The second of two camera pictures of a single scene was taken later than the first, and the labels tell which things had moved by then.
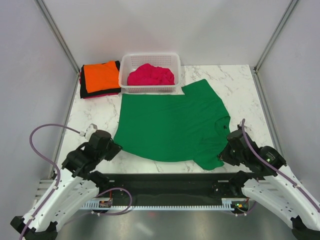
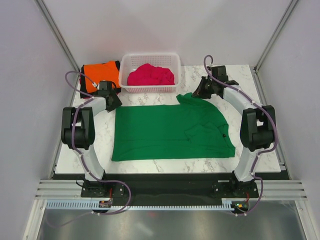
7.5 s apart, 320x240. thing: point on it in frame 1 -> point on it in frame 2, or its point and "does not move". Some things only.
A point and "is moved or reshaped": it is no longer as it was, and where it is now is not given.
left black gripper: [115, 149] -> [117, 102]
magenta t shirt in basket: [147, 74] does not move
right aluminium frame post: [255, 69] does not move
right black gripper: [223, 156] -> [199, 92]
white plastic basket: [130, 62] does not move
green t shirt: [170, 128] is moved or reshaped
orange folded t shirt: [101, 76] does not move
